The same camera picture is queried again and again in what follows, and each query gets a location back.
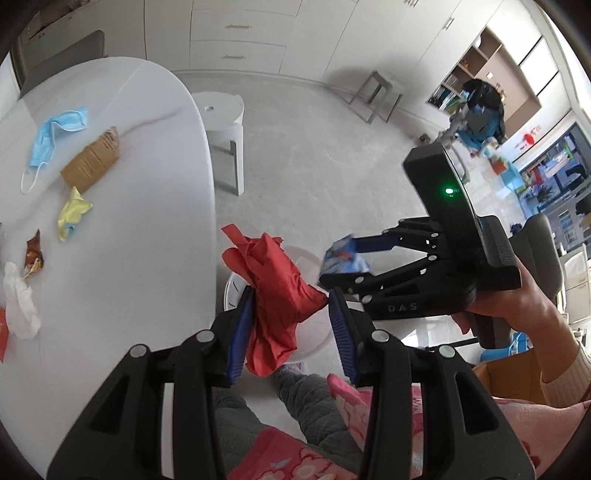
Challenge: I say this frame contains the person's grey quilted trousers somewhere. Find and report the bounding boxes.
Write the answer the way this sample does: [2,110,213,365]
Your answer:
[212,362,365,480]

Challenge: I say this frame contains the blue face mask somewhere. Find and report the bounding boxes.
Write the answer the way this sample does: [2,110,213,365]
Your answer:
[21,107,89,195]

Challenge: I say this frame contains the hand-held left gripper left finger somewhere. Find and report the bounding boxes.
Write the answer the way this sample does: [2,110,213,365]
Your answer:
[46,285,259,480]

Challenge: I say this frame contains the blue plastic object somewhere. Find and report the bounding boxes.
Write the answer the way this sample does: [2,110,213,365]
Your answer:
[480,335,532,365]

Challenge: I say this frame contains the grey office chair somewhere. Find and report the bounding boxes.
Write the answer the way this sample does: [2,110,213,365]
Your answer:
[508,213,566,315]

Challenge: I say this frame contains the grey metal stool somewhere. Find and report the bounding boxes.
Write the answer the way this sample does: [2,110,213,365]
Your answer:
[348,70,403,125]

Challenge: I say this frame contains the glass balcony door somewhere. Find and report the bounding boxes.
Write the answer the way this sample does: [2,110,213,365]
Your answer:
[510,108,591,222]

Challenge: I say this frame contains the orange brown candy wrapper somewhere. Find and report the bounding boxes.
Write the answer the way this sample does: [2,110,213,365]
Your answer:
[23,229,46,282]

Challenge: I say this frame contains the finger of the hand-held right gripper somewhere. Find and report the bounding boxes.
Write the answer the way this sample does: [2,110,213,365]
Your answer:
[318,256,445,306]
[344,218,445,265]

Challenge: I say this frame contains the white drawer cabinet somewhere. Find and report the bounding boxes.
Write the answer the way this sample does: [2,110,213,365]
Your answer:
[106,0,490,88]

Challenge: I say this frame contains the person's pink patterned garment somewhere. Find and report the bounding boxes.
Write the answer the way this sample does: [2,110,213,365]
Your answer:
[226,373,591,480]

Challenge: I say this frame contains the wooden wall shelf unit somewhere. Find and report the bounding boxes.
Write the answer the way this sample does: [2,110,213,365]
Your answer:
[427,25,543,134]

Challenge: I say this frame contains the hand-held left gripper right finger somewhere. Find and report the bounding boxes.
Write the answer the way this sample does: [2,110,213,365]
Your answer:
[327,286,536,480]

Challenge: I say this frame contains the red plastic bag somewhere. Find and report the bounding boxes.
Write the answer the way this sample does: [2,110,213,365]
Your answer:
[221,224,328,378]

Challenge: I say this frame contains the person's right hand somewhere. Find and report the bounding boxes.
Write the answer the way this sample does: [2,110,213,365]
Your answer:
[455,256,567,343]

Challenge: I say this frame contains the cardboard box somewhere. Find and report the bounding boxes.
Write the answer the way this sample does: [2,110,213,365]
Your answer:
[471,353,548,400]

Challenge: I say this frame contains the yellow wrapper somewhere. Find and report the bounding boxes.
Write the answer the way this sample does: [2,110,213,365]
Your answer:
[57,186,94,243]

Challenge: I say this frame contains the brown paper packet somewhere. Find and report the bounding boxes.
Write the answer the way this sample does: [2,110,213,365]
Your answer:
[60,127,120,193]

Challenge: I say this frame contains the white round stool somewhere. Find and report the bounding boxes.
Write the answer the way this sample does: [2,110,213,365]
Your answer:
[191,91,245,197]

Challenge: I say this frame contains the white round waste bin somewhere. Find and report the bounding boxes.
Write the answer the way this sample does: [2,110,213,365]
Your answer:
[224,244,343,366]

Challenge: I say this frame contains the person's right forearm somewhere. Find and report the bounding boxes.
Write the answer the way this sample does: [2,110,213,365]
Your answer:
[510,318,591,409]

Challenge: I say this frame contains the white tissue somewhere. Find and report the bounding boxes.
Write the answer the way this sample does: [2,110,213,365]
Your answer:
[2,261,42,341]

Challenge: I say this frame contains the blue snack wrapper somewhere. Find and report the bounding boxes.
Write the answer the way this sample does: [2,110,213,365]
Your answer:
[323,234,371,278]

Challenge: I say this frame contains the grey dining chair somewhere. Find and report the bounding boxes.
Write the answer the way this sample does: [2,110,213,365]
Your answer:
[11,30,107,97]

